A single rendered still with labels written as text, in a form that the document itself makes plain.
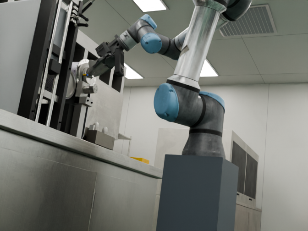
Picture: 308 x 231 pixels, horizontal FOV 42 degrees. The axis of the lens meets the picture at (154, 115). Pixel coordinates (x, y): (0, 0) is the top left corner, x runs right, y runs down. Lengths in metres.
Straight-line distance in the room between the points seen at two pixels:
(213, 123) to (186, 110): 0.12
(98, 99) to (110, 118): 0.18
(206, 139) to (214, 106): 0.12
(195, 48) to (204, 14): 0.11
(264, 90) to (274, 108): 0.31
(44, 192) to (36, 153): 0.12
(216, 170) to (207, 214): 0.14
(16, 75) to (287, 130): 4.96
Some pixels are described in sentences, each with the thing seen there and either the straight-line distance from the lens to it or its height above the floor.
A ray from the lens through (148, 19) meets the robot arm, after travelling 1.70.
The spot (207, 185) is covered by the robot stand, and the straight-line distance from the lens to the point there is 1.28.
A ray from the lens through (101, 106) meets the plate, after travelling 2.51.
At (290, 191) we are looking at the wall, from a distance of 5.94.
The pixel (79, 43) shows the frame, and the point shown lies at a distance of 2.36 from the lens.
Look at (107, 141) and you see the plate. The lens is 1.89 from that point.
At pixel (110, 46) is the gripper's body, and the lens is 1.75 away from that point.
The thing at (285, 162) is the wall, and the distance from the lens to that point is 6.00.
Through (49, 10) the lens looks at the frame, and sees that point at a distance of 1.45.
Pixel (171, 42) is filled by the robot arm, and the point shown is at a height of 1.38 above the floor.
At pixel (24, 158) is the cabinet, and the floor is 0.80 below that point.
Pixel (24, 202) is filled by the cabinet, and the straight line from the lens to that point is 1.15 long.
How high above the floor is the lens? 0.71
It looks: 14 degrees up
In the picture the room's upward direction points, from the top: 7 degrees clockwise
